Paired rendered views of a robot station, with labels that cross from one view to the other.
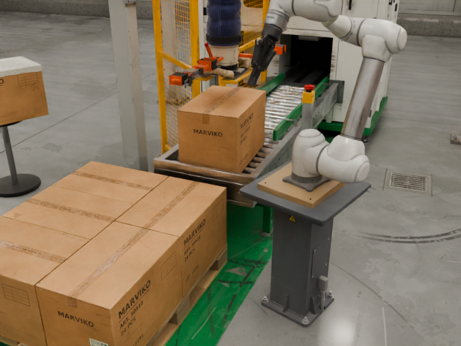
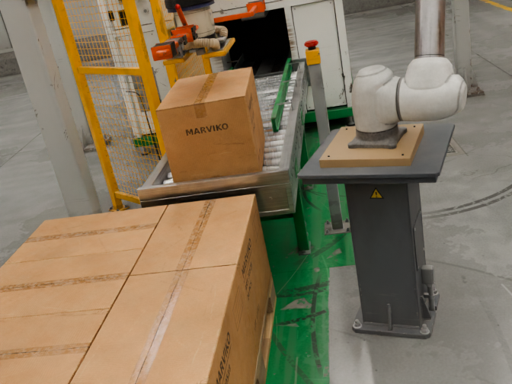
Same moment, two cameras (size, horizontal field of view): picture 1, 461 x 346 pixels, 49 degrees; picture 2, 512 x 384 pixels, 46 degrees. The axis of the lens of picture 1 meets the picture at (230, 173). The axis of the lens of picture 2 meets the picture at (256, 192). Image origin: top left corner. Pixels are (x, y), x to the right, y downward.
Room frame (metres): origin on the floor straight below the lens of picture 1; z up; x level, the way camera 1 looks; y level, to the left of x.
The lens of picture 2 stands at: (0.36, 0.56, 1.56)
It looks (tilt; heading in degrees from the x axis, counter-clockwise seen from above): 23 degrees down; 347
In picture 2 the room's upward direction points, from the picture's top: 11 degrees counter-clockwise
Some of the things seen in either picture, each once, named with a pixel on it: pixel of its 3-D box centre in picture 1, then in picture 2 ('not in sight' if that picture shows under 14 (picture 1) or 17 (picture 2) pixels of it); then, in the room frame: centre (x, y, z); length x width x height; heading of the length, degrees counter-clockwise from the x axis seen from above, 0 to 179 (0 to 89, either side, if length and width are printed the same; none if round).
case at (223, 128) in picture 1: (223, 128); (216, 126); (3.21, 0.04, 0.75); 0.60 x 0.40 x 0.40; 160
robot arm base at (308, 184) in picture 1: (309, 174); (379, 130); (2.36, -0.40, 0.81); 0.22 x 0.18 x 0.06; 135
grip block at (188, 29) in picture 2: (207, 64); (184, 34); (2.98, 0.14, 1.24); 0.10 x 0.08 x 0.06; 68
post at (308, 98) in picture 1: (304, 161); (325, 143); (3.22, -0.51, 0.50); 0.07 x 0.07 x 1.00; 67
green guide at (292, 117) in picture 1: (309, 104); (289, 87); (4.18, -0.67, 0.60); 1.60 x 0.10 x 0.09; 157
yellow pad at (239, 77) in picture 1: (238, 73); (219, 44); (3.18, -0.05, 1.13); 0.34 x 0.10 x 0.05; 158
